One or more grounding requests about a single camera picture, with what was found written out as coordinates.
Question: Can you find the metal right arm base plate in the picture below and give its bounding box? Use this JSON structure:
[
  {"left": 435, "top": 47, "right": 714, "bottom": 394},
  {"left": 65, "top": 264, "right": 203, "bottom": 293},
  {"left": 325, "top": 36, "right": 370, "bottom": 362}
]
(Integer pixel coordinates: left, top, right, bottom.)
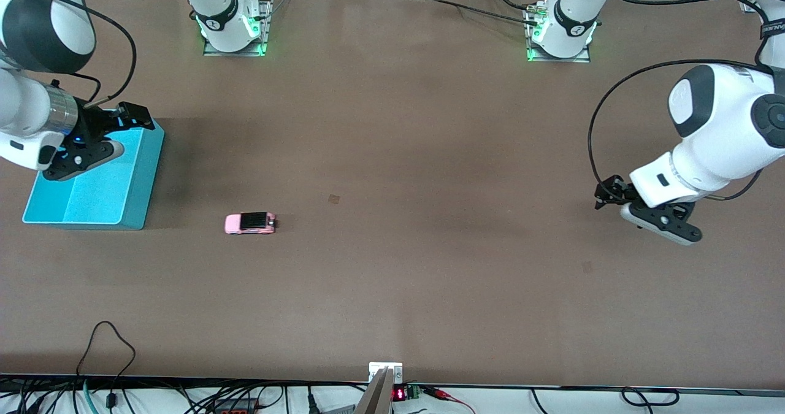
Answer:
[{"left": 203, "top": 0, "right": 275, "bottom": 57}]

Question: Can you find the black cable to arm base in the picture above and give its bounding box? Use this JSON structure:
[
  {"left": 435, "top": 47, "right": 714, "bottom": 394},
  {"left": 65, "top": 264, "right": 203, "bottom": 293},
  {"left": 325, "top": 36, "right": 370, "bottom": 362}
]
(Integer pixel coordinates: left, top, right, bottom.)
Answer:
[{"left": 423, "top": 0, "right": 542, "bottom": 27}]

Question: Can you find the black coiled cable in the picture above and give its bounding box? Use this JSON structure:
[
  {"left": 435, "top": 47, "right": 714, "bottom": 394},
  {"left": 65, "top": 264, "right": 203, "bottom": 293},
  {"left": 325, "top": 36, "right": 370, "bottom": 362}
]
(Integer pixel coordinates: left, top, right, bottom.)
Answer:
[{"left": 621, "top": 387, "right": 680, "bottom": 408}]

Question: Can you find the thin black looped cable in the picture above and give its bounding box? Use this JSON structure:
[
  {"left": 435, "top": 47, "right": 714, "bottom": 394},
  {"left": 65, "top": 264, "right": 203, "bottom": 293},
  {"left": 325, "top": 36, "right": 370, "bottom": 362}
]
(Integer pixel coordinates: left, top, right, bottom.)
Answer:
[{"left": 76, "top": 321, "right": 137, "bottom": 410}]

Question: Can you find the pink jeep toy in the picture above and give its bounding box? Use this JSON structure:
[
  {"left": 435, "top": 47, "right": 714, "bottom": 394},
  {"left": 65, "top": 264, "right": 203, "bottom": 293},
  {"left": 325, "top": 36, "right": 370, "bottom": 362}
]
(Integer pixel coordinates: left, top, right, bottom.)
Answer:
[{"left": 224, "top": 211, "right": 278, "bottom": 236}]

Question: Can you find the teal plastic bin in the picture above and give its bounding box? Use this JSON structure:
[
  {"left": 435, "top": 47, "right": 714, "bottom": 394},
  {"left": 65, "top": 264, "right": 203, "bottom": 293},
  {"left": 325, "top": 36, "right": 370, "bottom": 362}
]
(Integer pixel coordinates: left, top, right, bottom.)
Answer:
[{"left": 22, "top": 109, "right": 165, "bottom": 231}]

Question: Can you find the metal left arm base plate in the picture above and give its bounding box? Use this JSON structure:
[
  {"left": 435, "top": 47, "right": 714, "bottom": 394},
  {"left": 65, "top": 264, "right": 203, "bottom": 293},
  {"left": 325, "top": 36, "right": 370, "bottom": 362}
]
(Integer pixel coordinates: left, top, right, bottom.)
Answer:
[{"left": 526, "top": 3, "right": 591, "bottom": 63}]

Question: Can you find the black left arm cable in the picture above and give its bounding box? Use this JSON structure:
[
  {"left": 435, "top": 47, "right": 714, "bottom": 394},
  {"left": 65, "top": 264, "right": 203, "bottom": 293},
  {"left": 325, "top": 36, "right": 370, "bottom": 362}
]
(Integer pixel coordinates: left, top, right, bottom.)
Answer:
[{"left": 588, "top": 0, "right": 785, "bottom": 202}]

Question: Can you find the red clip wire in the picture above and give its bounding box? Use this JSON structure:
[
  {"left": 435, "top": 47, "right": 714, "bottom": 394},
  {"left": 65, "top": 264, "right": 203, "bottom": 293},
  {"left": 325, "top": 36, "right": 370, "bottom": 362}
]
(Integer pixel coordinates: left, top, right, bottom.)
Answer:
[{"left": 423, "top": 386, "right": 477, "bottom": 414}]

